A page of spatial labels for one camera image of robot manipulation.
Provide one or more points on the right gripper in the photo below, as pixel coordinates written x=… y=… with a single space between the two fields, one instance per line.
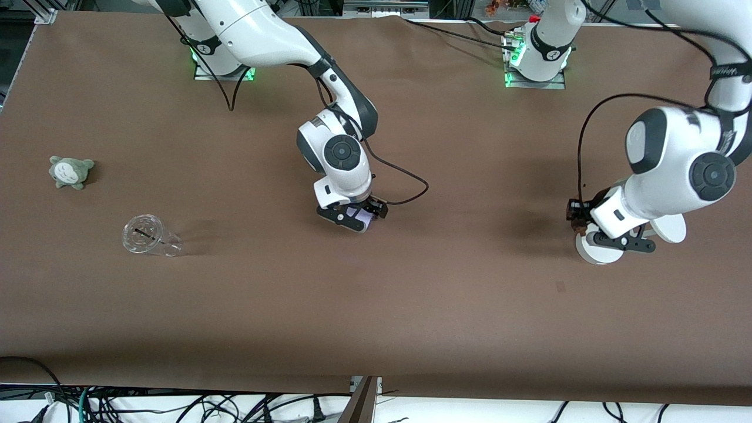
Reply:
x=374 y=207

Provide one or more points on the lavender phone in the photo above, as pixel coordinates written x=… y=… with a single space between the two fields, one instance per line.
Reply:
x=370 y=223

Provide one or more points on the grey owl plush toy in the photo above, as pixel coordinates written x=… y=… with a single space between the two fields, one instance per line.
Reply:
x=70 y=171

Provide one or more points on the white round desk lamp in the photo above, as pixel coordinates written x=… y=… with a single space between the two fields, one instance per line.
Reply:
x=599 y=257

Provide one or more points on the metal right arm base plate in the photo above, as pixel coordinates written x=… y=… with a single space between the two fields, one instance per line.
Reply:
x=202 y=71

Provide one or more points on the black power plug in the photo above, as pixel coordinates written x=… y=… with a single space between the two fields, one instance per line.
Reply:
x=318 y=411

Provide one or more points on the brown table cover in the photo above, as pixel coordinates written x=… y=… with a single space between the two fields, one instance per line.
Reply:
x=376 y=305

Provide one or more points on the brown lion statue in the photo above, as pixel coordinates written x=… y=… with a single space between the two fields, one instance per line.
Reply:
x=580 y=228

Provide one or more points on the brown table support beam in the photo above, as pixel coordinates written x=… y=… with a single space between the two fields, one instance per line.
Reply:
x=359 y=405

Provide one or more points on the aluminium frame bar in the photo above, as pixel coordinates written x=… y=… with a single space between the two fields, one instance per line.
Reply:
x=385 y=8

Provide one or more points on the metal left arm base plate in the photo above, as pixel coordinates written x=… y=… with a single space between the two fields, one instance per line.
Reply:
x=561 y=82

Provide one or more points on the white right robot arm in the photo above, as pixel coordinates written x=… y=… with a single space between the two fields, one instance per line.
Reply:
x=258 y=29

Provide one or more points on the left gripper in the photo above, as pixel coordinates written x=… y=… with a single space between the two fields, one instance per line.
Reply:
x=580 y=213

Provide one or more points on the clear plastic cup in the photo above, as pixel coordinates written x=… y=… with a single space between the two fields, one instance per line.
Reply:
x=144 y=235

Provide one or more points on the orange toy figure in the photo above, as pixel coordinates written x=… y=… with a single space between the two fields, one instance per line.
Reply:
x=494 y=6

